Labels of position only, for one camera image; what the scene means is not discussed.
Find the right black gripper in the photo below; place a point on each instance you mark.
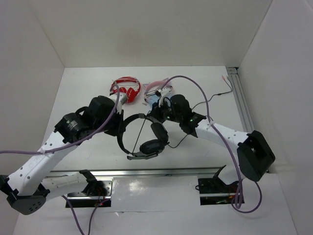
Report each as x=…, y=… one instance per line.
x=156, y=111

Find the black headset with microphone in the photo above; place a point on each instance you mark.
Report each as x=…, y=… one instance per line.
x=150, y=148

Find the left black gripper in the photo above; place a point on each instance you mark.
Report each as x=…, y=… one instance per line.
x=119, y=127

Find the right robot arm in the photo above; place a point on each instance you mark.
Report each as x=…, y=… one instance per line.
x=250, y=152

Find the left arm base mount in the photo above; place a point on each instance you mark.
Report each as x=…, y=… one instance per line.
x=101, y=196

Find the front aluminium rail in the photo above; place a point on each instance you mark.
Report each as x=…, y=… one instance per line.
x=165, y=172

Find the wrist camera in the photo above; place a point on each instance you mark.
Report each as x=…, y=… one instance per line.
x=166, y=92
x=122, y=99

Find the red headphones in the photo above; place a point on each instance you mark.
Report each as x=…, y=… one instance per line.
x=128, y=85

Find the pink blue cat headphones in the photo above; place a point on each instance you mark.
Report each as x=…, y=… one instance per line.
x=150, y=89

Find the right side aluminium rail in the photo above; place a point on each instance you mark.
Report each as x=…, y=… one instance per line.
x=240, y=99

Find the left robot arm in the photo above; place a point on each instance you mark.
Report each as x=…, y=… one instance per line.
x=28, y=188

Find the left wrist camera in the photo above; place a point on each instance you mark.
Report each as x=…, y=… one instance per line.
x=122, y=99

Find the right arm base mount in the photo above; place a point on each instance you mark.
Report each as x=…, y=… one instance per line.
x=215, y=192

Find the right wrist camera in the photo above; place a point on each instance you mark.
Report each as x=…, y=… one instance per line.
x=166, y=92

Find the aluminium rail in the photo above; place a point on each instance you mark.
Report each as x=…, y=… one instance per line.
x=240, y=99
x=165, y=172

